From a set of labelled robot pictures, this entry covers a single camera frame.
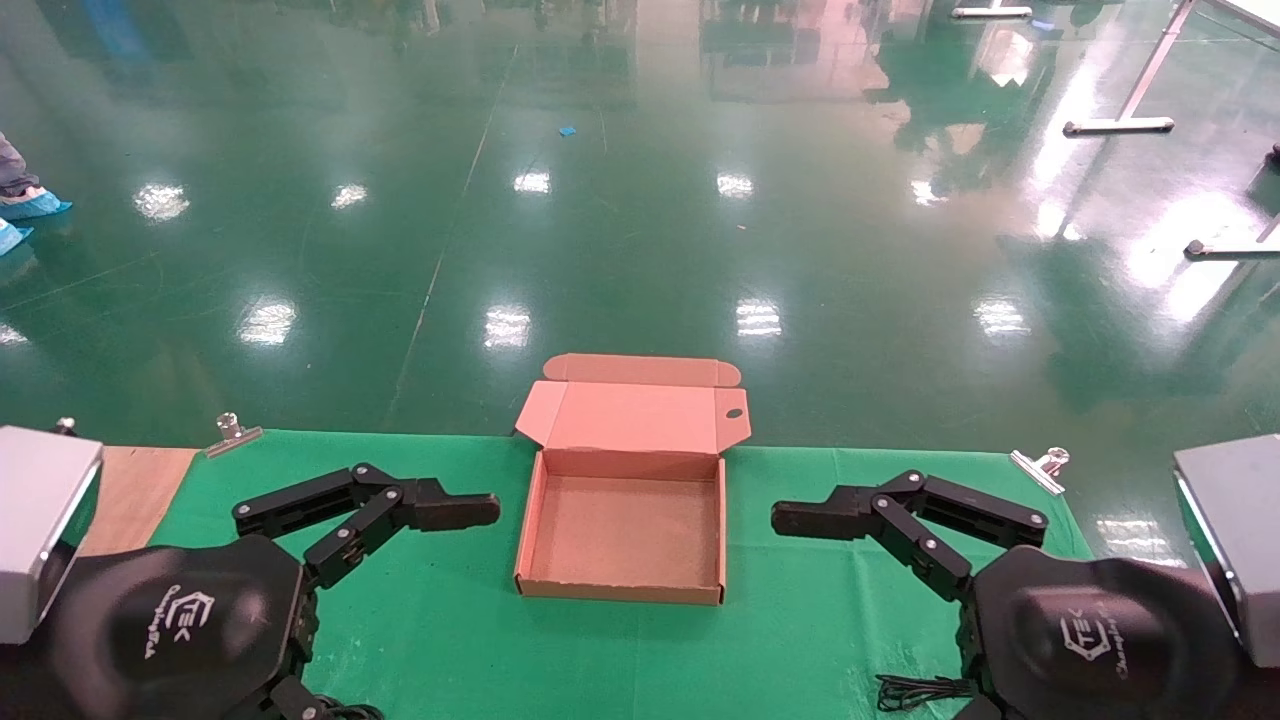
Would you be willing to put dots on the metal binder clip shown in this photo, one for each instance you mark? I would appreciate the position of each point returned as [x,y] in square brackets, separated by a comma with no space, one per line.
[1040,468]
[232,435]

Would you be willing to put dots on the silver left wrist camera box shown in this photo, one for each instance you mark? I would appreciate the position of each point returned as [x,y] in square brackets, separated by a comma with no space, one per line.
[40,520]

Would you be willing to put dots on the open brown cardboard box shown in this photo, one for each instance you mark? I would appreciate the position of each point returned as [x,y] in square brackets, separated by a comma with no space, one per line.
[620,530]

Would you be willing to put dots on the blue shoe cover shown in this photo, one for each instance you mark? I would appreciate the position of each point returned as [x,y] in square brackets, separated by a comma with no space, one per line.
[10,237]
[30,205]

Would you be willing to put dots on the white table top corner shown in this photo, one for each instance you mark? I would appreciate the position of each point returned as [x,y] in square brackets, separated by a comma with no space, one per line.
[1255,12]

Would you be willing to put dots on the grey table foot bar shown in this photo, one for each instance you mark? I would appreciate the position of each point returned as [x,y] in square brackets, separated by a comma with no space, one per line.
[1230,249]

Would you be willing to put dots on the white metal floor bar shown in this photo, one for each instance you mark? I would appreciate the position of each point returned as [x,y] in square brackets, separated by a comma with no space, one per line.
[990,12]

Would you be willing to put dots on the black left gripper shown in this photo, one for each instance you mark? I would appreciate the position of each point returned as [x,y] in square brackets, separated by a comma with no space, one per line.
[170,630]

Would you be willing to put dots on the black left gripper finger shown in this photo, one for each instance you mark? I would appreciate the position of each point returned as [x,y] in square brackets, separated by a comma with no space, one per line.
[450,508]

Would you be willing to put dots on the green table cloth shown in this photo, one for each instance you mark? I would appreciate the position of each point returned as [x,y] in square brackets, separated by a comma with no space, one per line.
[450,640]

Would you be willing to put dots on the white metal table leg stand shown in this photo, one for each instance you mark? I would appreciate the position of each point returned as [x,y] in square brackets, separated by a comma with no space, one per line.
[1120,125]

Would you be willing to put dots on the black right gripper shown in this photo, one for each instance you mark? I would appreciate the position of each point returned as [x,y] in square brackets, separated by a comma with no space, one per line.
[1100,640]

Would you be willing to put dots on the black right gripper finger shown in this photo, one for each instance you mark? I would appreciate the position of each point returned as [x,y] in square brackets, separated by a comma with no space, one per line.
[820,515]

